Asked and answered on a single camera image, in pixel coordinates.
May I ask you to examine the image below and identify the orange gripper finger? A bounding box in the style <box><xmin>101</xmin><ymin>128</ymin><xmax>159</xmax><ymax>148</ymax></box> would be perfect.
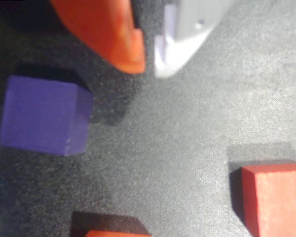
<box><xmin>50</xmin><ymin>0</ymin><xmax>147</xmax><ymax>75</ymax></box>

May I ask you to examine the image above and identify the blue wooden cube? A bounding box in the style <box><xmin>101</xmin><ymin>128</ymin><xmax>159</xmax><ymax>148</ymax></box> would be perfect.
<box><xmin>0</xmin><ymin>75</ymin><xmax>93</xmax><ymax>157</ymax></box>

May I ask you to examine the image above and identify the black table mat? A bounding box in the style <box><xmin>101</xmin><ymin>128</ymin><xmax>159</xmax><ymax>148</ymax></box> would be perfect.
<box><xmin>0</xmin><ymin>0</ymin><xmax>296</xmax><ymax>237</ymax></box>

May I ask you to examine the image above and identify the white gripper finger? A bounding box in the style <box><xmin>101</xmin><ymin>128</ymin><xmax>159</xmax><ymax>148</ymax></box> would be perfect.
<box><xmin>154</xmin><ymin>0</ymin><xmax>235</xmax><ymax>79</ymax></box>

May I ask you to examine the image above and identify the orange wooden cube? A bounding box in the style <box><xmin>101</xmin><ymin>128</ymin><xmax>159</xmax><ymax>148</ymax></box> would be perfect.
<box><xmin>71</xmin><ymin>211</ymin><xmax>151</xmax><ymax>237</ymax></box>

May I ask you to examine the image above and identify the red wooden cube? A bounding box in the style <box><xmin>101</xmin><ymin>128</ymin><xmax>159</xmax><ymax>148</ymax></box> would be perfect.
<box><xmin>230</xmin><ymin>162</ymin><xmax>296</xmax><ymax>237</ymax></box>

